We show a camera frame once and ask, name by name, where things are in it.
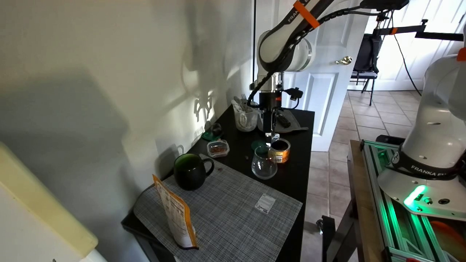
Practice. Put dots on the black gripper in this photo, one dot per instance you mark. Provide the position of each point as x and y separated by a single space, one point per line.
269 103

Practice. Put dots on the clear glass cup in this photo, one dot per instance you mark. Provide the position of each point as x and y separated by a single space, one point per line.
263 168

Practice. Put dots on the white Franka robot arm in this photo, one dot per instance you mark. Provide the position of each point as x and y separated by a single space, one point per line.
437 136

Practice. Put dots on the black remote control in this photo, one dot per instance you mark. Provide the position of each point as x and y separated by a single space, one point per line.
285 122

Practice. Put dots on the green round lid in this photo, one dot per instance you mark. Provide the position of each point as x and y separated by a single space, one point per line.
258 146

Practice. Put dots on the grey cloth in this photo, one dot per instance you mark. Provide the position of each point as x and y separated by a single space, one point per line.
297 126

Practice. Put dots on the orange tin can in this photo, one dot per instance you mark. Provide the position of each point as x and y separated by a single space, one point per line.
279 154

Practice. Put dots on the black side table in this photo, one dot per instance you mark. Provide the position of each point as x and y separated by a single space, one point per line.
295 165

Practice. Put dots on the small clear food container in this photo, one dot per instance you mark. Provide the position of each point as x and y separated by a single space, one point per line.
217 149

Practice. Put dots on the small green object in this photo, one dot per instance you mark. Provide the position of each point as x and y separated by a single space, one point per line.
210 133

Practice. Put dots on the white panel door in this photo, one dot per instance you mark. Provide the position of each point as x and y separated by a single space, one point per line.
325 97

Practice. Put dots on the small white label card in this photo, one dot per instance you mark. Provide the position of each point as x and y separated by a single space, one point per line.
265 203

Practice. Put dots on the black mug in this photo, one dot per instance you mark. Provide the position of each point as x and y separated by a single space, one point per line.
189 173

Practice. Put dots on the thin vertical metal pole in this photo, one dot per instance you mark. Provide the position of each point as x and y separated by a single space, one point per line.
253 30

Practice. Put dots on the grey woven placemat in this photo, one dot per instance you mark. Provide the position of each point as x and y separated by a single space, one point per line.
227 219

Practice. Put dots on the black folding chair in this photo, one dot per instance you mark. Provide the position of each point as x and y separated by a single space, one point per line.
367 56

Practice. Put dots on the wooden workbench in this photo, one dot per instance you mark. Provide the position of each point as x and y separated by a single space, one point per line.
361 209

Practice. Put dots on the orange white paper packet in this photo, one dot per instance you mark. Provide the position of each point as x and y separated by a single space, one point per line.
176 216

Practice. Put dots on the pale yellow foam block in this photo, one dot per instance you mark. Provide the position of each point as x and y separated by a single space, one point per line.
38 209

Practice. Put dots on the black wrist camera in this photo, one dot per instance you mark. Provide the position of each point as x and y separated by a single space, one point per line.
293 93

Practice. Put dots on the black camera boom stand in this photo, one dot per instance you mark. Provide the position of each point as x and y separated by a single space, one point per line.
402 30

